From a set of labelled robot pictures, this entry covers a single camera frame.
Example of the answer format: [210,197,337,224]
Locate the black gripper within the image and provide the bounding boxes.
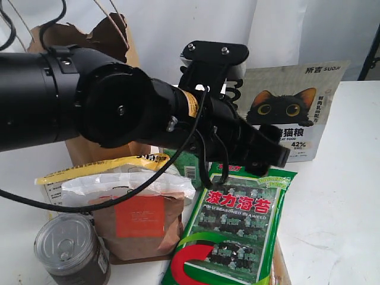
[195,96,290,175]

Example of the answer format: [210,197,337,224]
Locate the green seaweed package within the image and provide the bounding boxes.
[161,166,296,284]

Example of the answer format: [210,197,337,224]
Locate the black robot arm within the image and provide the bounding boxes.
[1,41,290,176]

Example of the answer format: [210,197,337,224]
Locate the brown paper bag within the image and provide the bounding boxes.
[0,0,152,167]

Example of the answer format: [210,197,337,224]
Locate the yellow white bag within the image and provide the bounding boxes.
[34,153,170,206]

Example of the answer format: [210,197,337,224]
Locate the clear jar yellow lid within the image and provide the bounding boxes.
[165,151,203,190]

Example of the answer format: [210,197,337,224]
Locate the cat food pouch black cat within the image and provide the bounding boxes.
[237,61,350,163]

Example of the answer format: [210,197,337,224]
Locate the spaghetti package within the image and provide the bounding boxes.
[270,238,292,285]

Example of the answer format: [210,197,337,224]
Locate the brown pouch orange label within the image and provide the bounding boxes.
[92,192,185,265]

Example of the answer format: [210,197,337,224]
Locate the black metal stand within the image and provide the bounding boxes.
[357,27,379,81]

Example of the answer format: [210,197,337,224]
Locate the white plastic pouch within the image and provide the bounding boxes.
[61,172,195,207]

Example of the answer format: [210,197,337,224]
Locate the metal can brown label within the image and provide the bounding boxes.
[34,214,110,285]

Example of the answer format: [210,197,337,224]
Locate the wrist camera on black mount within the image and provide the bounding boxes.
[178,40,249,97]

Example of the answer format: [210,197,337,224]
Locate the black cable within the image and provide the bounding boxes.
[0,0,229,213]

